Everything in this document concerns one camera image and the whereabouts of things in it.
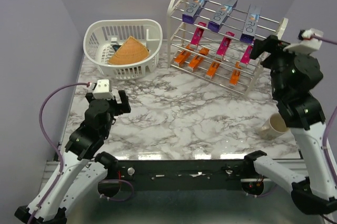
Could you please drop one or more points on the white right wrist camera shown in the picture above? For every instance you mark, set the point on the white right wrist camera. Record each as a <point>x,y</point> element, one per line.
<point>309,42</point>

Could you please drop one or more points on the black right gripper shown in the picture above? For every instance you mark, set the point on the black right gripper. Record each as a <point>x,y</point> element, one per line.
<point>269,44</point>

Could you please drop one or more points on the woven orange conical hat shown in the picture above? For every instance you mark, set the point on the woven orange conical hat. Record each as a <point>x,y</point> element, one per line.
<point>131,51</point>

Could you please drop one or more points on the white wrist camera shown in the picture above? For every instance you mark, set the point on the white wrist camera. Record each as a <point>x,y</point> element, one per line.
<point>309,42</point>
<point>103,90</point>

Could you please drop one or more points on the black mounting base rail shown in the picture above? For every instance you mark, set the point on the black mounting base rail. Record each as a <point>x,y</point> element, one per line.
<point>160,175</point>

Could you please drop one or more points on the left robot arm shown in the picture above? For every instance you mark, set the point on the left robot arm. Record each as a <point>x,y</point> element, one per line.
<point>81,165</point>

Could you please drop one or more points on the cream metal shelf rack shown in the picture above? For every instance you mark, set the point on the cream metal shelf rack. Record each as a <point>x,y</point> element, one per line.
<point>212,41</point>

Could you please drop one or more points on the dark object in basket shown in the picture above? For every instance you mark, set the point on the dark object in basket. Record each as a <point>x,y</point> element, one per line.
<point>116,47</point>

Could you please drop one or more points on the silver Rio toothpaste box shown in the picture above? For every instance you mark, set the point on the silver Rio toothpaste box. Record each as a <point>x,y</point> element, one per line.
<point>250,25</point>
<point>192,11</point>
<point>221,14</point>

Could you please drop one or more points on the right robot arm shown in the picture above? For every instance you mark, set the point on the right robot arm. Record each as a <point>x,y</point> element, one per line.
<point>314,194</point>

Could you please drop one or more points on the beige paper cup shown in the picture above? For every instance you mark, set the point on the beige paper cup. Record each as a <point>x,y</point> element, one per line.
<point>273,128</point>

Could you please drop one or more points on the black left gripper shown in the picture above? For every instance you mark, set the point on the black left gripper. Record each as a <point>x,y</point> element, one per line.
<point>125,107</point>

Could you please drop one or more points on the orange toothpaste box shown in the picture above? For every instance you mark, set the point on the orange toothpaste box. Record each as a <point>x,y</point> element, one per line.
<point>193,65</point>
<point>235,74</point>
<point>183,56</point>
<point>212,70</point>

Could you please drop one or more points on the white plastic basket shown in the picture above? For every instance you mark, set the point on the white plastic basket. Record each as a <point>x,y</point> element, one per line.
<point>97,46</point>

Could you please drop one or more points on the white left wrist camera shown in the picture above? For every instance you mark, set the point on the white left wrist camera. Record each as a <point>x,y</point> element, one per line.
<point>103,90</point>

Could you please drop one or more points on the pink toothpaste box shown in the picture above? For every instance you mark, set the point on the pink toothpaste box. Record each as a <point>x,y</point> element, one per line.
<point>224,45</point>
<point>197,35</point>
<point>246,56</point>

